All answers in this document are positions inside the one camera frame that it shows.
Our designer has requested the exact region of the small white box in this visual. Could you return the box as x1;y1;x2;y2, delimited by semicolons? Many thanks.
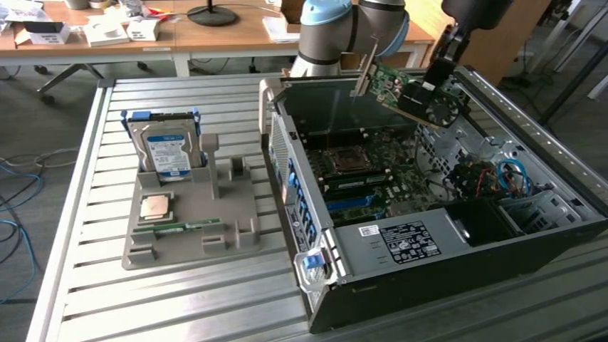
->
125;18;160;42

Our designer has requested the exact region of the blue case latch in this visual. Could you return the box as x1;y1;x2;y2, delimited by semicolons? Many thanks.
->
303;252;329;271

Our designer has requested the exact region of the CPU socket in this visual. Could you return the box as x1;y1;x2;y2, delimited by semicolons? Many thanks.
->
327;147;375;174

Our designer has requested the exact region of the blue wire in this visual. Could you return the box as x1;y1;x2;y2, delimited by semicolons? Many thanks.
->
496;159;533;199

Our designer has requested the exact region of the wooden cabinet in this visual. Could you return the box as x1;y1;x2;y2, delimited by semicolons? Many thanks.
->
408;0;555;86

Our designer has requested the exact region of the green motherboard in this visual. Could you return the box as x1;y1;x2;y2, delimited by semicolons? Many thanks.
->
303;130;457;227

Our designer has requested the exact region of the red wire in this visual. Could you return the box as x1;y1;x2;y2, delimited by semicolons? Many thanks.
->
479;167;500;197

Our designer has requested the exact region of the blue expansion slot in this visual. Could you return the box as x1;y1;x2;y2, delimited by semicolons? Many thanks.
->
327;197;377;212

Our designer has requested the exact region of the grey parts rack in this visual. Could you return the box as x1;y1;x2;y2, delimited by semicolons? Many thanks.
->
121;133;265;271

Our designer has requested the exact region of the white paper stack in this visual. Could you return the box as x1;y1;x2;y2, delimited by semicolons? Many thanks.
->
263;16;301;43

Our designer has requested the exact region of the white floor cable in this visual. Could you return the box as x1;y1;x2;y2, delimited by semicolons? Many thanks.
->
0;147;80;170

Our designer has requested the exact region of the large white box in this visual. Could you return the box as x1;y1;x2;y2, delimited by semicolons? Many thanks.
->
84;16;131;47

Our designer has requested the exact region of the white box black top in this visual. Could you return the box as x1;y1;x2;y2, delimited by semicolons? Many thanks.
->
21;21;71;46

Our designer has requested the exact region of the blue floor cable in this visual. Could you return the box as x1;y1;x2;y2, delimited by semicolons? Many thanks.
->
0;160;47;306

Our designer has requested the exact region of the hard disk in blue caddy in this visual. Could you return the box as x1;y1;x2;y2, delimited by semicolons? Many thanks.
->
120;108;209;179

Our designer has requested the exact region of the wooden desk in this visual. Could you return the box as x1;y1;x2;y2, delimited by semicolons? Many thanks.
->
0;0;436;104

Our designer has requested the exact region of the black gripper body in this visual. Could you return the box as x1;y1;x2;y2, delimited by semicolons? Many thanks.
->
440;0;516;31

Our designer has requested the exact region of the black plastic shroud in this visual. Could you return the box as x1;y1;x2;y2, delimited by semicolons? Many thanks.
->
444;199;527;249

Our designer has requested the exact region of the green RAM stick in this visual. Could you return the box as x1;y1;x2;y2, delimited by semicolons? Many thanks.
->
132;217;223;234

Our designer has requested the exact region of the metal disk bay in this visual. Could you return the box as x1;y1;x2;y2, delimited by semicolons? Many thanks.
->
497;190;585;236

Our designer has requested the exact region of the black lamp base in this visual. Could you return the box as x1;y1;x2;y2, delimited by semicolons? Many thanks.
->
187;0;239;27

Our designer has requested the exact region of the open black PC case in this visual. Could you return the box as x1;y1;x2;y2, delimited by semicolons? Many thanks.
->
259;66;608;335

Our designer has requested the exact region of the green graphics card black cooler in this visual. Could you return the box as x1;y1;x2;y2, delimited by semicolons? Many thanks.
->
349;33;472;130

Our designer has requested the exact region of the CPU chip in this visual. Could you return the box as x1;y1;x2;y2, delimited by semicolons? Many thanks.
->
140;195;171;220

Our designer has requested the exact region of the grey power supply unit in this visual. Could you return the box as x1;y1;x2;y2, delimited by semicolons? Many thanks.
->
333;208;471;278

